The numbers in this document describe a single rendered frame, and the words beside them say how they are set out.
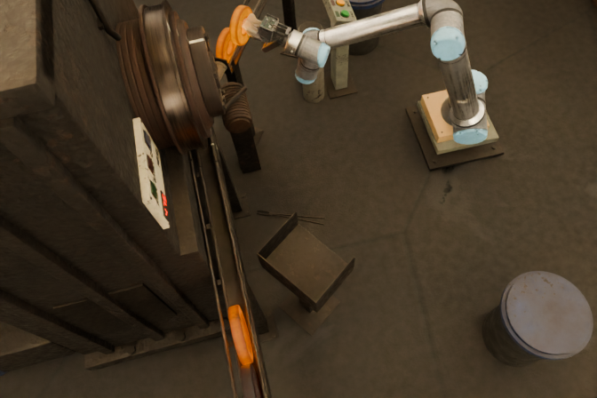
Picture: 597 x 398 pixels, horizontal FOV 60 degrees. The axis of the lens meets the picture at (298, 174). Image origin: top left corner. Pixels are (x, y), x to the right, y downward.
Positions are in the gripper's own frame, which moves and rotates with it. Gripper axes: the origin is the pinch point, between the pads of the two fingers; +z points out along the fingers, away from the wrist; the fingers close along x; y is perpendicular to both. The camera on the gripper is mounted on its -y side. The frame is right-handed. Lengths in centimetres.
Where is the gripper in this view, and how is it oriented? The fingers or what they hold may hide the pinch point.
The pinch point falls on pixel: (241, 22)
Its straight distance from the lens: 214.7
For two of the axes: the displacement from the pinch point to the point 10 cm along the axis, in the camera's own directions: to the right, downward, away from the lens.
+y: 2.0, -3.7, -9.1
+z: -9.1, -4.0, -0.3
